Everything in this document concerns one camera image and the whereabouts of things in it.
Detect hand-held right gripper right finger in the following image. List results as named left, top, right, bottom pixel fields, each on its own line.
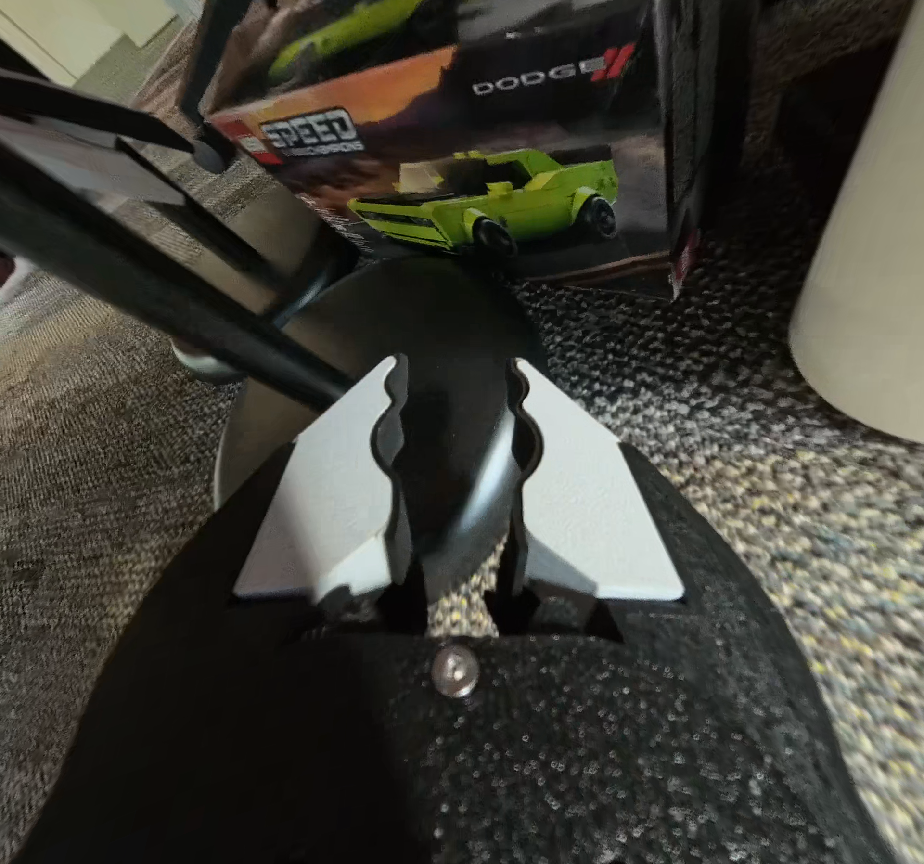
left=504, top=357, right=687, bottom=601

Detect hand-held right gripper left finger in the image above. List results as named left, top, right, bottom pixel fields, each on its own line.
left=233, top=353, right=414, bottom=601

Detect lego set box green car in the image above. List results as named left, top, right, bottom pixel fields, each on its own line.
left=202, top=0, right=768, bottom=303

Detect black round stand base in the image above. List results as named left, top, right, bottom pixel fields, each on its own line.
left=215, top=256, right=551, bottom=591

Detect black metal table leg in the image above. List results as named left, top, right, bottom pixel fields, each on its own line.
left=0, top=113, right=358, bottom=403

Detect white cylindrical bin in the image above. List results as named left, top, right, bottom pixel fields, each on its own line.
left=787, top=5, right=924, bottom=446

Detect thin black metal leg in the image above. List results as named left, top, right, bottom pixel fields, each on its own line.
left=178, top=0, right=298, bottom=173

